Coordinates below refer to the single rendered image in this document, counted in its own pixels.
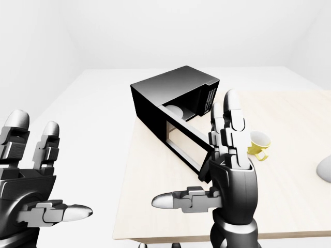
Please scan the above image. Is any yellow mug white inside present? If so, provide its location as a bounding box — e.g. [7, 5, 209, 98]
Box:
[247, 131, 272, 162]

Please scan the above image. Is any black microwave door with window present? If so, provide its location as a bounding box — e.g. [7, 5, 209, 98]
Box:
[157, 103, 216, 184]

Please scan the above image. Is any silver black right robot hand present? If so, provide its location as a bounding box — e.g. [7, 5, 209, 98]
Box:
[151, 89, 260, 226]

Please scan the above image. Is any black microwave body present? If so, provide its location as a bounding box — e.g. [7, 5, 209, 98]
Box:
[130, 65, 220, 143]

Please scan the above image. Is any white round turntable plate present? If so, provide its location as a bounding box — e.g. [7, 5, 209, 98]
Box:
[165, 104, 185, 120]

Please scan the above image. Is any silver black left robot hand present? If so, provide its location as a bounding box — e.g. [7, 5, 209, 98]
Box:
[0, 110, 94, 230]

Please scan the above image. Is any pale grey rounded object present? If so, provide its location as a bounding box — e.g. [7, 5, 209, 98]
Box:
[316, 154, 331, 184]

